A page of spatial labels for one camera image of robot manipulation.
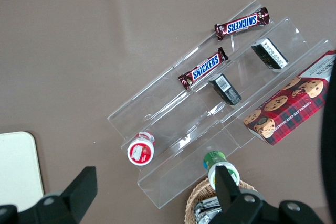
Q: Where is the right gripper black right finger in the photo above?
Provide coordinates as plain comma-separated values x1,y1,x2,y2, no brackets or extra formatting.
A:
212,165,265,224

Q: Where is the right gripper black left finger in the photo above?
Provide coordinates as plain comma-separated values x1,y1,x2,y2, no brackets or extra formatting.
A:
18,166,98,224

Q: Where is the foil wrapped sandwich pack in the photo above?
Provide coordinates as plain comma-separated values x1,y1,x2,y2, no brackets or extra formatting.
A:
193,197,224,224

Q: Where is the wicker basket with foil packs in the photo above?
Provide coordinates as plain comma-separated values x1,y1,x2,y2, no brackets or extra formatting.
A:
184,177,259,224

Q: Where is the cream plastic tray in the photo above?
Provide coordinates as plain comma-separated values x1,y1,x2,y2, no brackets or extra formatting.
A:
0,131,45,212

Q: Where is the green lidded yogurt cup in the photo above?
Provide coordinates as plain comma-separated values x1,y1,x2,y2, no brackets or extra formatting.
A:
203,151,240,191

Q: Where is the red lidded yogurt cup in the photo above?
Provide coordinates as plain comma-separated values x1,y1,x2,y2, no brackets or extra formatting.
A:
127,131,156,166

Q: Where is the clear acrylic stepped display stand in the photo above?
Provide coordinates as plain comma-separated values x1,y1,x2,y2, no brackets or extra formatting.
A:
107,0,336,210

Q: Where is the small black carton box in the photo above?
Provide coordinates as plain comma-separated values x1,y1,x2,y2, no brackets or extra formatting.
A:
251,37,289,71
208,73,243,106

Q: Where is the red tartan cookie box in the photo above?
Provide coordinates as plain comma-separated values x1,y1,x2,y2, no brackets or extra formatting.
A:
243,49,336,147

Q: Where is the Snickers chocolate bar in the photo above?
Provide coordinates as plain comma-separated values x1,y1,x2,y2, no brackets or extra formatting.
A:
177,47,229,91
214,7,271,41

